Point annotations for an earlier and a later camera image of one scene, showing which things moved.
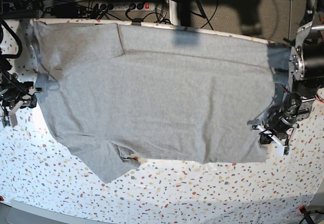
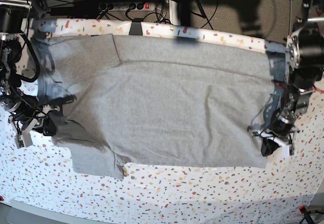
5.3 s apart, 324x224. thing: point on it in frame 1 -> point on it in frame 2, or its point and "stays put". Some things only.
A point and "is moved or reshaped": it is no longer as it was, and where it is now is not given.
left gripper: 14,91 -> 25,107
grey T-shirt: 117,93 is moved or reshaped
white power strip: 126,6 stays put
